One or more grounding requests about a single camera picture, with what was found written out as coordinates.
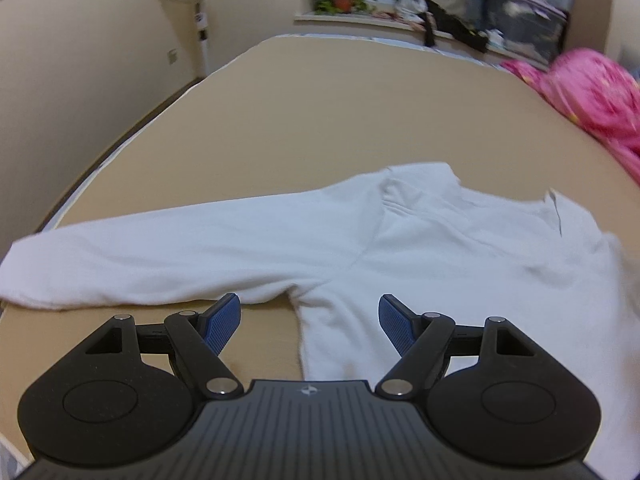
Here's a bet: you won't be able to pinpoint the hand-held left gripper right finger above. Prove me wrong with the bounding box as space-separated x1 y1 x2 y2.
375 294 540 401

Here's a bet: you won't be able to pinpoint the white long-sleeved sweater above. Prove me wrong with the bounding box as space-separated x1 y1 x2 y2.
0 161 640 480

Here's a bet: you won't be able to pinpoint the black bag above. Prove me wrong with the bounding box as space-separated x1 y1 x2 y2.
421 1 489 54

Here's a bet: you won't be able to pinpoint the pink printed quilt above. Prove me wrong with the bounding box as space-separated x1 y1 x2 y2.
500 48 640 184

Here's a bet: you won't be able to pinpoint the white window sill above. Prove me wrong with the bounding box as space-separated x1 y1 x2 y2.
293 10 551 71

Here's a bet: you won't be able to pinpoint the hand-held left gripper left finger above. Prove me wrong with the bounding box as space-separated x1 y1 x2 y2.
75 293 245 401

